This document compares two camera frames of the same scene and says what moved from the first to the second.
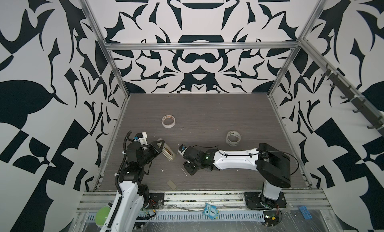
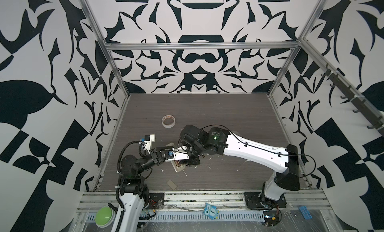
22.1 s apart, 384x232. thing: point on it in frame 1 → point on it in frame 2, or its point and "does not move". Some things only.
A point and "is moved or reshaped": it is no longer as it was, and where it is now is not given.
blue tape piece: x=306 y=213 does not move
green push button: x=101 y=215 does not move
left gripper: x=153 y=148 → x=155 y=155
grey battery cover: x=172 y=185 does not move
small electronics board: x=271 y=217 does not move
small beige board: x=167 y=151 is moved or reshaped
